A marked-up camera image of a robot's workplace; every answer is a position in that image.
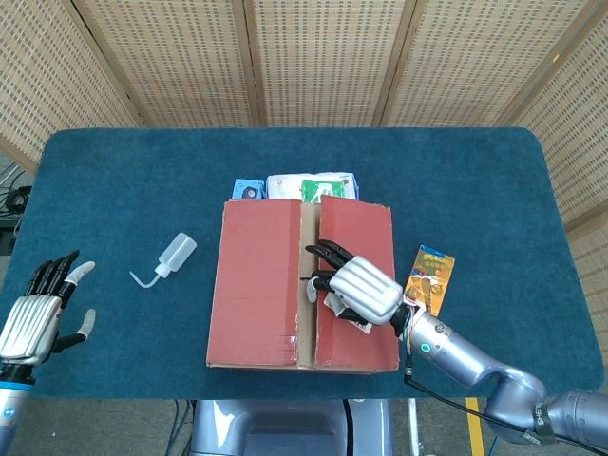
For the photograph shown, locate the woven wooden folding screen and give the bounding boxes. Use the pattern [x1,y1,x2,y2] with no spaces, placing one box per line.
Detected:
[0,0,608,295]

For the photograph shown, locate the blue carpet table cover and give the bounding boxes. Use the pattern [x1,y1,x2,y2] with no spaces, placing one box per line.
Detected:
[0,126,598,401]

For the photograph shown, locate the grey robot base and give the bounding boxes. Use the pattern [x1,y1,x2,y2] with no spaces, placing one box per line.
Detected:
[189,398,395,456]

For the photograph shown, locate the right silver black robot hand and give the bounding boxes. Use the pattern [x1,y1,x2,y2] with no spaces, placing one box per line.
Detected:
[303,239,414,336]

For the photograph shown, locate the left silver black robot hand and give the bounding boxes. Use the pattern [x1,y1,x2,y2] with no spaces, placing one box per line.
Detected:
[0,250,97,367]

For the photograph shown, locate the clear plastic wash bottle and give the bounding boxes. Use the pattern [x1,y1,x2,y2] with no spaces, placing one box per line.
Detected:
[129,232,198,290]

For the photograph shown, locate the blue floor cable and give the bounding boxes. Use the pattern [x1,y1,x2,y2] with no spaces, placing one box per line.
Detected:
[168,399,192,456]

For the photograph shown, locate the blue small object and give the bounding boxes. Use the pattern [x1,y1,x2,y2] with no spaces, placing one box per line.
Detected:
[231,178,266,203]

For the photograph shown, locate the white bag with green label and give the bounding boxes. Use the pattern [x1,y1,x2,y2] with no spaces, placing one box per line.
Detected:
[264,172,361,204]

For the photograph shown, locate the tangled black cables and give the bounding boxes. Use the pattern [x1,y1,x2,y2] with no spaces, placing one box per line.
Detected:
[0,161,33,253]

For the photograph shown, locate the red cardboard box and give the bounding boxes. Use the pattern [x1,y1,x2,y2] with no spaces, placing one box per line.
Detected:
[204,194,400,374]

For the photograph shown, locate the small orange printed carton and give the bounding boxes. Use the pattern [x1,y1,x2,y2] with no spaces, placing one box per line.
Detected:
[402,244,456,317]

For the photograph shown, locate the white table leg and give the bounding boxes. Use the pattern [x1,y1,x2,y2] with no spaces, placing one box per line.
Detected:
[407,398,419,456]

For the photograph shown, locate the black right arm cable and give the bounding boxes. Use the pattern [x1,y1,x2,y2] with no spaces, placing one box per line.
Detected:
[403,360,608,456]

